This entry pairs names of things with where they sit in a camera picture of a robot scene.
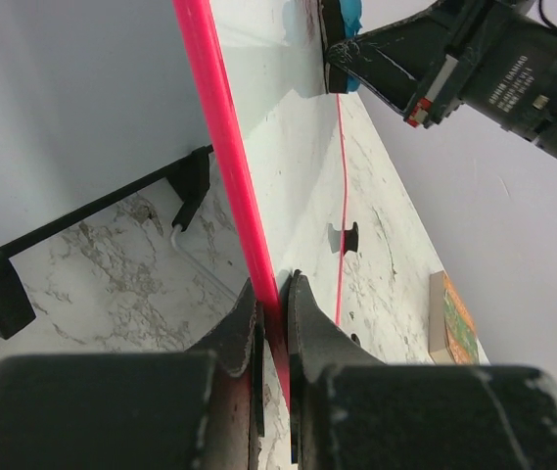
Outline black framed whiteboard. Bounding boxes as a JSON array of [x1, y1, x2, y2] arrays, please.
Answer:
[[0, 1, 209, 247]]

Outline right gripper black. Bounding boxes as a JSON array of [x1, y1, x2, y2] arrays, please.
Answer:
[[327, 1, 557, 159]]

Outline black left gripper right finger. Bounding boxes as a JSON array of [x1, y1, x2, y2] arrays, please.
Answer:
[[287, 272, 557, 469]]

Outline pink framed whiteboard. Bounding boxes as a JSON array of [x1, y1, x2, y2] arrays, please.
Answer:
[[171, 0, 348, 422]]

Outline blue whiteboard eraser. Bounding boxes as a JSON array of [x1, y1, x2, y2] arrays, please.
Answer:
[[317, 0, 362, 94]]

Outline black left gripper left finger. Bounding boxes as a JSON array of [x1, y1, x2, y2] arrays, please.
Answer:
[[0, 285, 263, 469]]

